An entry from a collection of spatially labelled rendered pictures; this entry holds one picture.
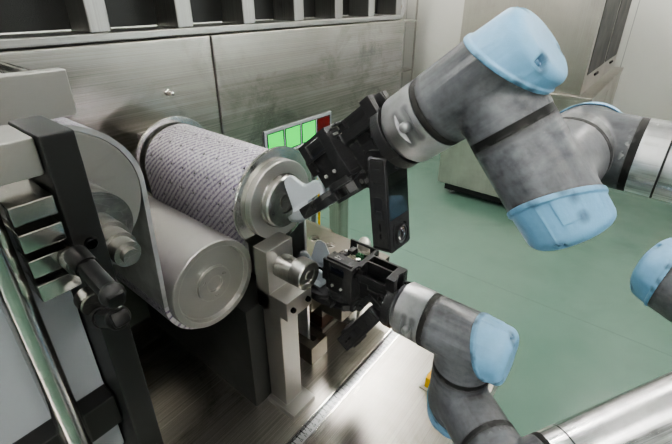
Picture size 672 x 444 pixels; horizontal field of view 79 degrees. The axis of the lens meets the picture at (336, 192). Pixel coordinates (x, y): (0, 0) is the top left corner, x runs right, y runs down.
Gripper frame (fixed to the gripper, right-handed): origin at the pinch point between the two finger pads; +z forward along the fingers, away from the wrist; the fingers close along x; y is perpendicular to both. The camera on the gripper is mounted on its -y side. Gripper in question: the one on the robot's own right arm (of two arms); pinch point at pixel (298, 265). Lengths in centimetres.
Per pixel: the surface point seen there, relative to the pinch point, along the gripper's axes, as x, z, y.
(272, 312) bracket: 12.0, -6.4, 1.6
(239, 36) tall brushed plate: -16.4, 30.1, 34.3
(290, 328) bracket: 9.5, -7.1, -2.8
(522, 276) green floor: -183, -5, -109
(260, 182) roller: 9.6, -3.4, 20.0
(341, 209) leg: -72, 46, -34
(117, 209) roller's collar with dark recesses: 29.0, -8.0, 25.6
